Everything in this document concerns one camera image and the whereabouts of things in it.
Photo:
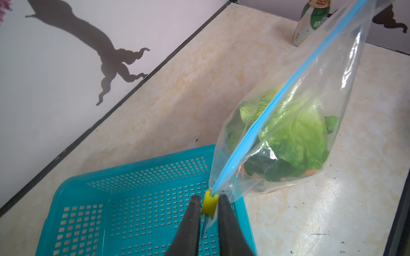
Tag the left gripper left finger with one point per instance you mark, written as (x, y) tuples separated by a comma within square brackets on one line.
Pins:
[(186, 241)]

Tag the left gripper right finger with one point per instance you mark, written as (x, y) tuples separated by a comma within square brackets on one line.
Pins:
[(231, 238)]

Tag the teal plastic basket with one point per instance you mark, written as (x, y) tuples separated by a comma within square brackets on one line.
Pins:
[(134, 209)]

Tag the green lettuce cabbage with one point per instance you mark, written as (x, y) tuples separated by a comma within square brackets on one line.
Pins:
[(294, 139)]

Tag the orange carrot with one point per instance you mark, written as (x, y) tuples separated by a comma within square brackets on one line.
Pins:
[(309, 173)]

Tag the green drink can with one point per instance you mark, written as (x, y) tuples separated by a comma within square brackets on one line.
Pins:
[(313, 16)]

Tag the clear zip bag blue zipper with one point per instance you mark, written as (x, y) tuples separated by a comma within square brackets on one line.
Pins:
[(322, 68)]

